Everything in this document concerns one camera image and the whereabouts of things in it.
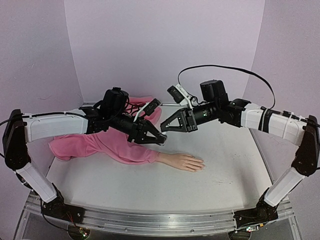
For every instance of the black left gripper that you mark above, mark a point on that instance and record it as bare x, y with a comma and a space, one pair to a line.
140, 132

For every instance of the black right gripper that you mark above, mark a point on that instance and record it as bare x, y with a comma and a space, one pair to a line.
190, 119

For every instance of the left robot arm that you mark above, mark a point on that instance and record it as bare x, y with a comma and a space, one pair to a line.
23, 128

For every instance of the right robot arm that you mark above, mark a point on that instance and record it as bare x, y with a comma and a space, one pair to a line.
290, 143

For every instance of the pink sweatshirt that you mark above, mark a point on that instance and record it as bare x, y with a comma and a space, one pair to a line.
112, 142

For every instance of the mannequin hand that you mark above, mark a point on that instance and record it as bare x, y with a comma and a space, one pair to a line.
181, 161

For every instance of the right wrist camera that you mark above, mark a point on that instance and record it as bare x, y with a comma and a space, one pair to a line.
180, 95

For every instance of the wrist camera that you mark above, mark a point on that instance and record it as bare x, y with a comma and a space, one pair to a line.
148, 109
180, 95

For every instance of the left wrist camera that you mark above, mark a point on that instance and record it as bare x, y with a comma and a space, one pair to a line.
148, 109

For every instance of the aluminium table edge rail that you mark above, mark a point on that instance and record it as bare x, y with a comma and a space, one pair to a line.
166, 104

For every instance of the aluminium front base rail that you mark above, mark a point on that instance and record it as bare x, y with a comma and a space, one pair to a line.
164, 224

